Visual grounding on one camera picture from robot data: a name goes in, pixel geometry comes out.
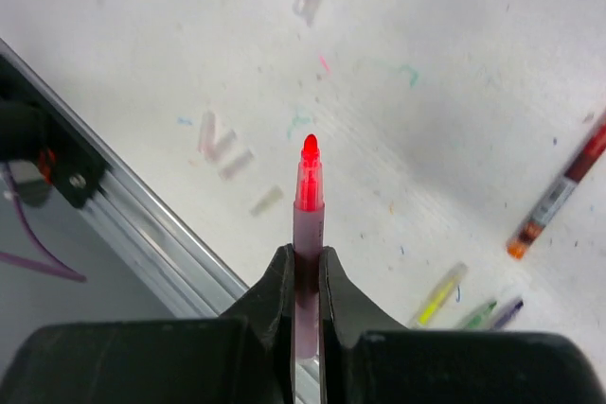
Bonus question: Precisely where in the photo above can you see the yellow pen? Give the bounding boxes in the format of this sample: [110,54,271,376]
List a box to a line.
[407,262,468,329]
[455,299,497,330]

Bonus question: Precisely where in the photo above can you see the aluminium front rail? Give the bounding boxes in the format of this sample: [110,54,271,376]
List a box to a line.
[0,37,323,404]

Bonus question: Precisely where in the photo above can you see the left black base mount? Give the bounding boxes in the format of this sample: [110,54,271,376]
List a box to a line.
[1,53,107,209]

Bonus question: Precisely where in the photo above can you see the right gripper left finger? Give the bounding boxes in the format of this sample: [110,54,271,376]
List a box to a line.
[220,244,295,403]

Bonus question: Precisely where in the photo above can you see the red ink pen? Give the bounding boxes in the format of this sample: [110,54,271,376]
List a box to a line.
[506,113,605,260]

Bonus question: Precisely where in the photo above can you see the grey thin pen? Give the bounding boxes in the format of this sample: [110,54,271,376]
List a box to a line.
[489,297,525,330]

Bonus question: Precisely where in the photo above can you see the clear pink pen cap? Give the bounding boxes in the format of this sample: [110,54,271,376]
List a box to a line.
[198,111,216,156]

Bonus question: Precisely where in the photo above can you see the clear grey pen cap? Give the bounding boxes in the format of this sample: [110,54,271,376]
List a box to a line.
[204,130,237,163]

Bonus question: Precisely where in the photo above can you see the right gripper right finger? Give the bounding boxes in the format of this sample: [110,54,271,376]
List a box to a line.
[319,247,407,403]

